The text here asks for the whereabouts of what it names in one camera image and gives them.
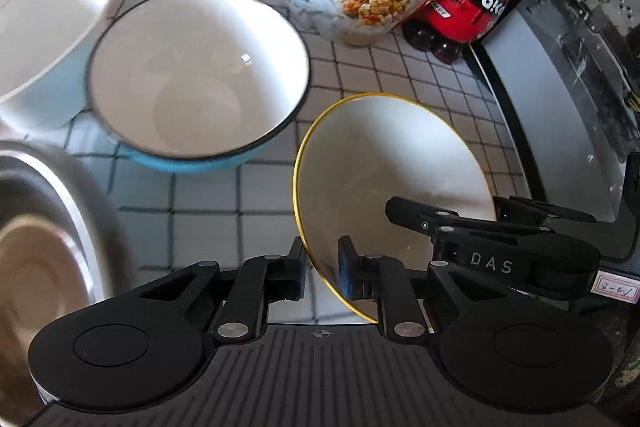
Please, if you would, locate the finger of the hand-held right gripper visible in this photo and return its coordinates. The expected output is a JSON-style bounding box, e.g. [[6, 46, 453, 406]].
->
[[385, 196, 502, 239], [494, 195, 597, 231]]

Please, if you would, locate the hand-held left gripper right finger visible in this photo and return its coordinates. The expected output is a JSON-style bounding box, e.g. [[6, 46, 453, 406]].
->
[[338, 236, 506, 340]]

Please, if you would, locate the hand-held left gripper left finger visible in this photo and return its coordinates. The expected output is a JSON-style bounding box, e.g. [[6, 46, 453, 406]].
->
[[140, 236, 307, 343]]

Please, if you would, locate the stainless steel bowl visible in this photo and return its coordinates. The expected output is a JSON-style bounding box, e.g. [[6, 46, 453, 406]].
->
[[0, 139, 146, 413]]

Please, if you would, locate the blue enamel bowl black rim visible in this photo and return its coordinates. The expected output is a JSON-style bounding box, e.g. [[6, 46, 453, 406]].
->
[[86, 0, 312, 175]]

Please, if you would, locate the plain white bowl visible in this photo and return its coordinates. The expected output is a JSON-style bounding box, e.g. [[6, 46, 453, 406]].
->
[[0, 0, 115, 130]]

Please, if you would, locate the dark bottle red label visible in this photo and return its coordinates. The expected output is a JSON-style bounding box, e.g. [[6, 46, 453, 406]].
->
[[400, 0, 521, 64]]

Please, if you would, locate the grey metal appliance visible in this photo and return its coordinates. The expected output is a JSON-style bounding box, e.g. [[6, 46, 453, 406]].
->
[[467, 0, 640, 268]]

